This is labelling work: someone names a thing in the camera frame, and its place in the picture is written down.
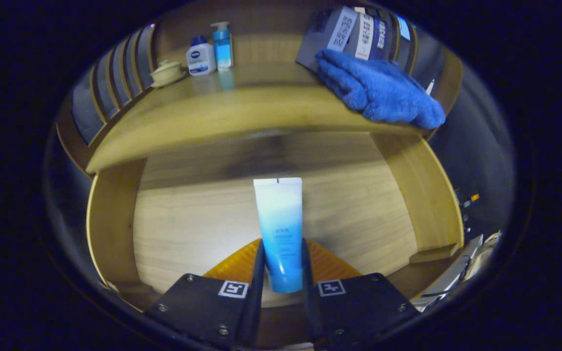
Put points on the white spine book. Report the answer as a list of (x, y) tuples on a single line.
[(365, 36)]

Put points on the dark blue book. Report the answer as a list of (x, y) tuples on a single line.
[(381, 39)]

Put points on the white blue-capped lotion bottle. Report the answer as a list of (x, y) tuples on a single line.
[(201, 58)]

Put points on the black backdrop cloth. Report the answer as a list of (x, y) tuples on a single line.
[(476, 146)]

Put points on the beige lidded teacup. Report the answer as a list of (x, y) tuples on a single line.
[(168, 74)]

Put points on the wooden countertop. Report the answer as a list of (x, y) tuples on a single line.
[(242, 107)]

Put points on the blue pump bottle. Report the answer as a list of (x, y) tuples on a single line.
[(223, 51)]

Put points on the folded blue towel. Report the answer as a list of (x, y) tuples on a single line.
[(378, 87)]

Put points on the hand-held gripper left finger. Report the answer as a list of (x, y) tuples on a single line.
[(256, 297)]

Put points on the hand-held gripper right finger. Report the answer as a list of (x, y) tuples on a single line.
[(312, 317)]

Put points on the blue white squeeze tube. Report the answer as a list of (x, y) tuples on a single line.
[(278, 229)]

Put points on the wooden drawer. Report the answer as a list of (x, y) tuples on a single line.
[(188, 229)]

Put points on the black orange device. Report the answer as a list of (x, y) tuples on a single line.
[(469, 202)]

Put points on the grey book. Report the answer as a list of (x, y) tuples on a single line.
[(325, 39)]

